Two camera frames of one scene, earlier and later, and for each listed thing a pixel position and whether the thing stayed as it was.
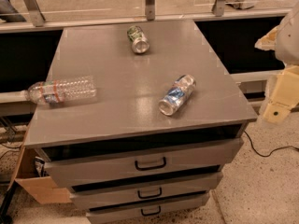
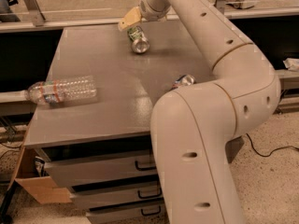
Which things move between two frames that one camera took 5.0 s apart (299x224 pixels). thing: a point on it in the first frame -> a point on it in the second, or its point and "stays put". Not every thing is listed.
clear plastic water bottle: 60,90 stays put
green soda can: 140,43 stays put
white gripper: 289,42 -> 147,7
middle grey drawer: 147,191 stays put
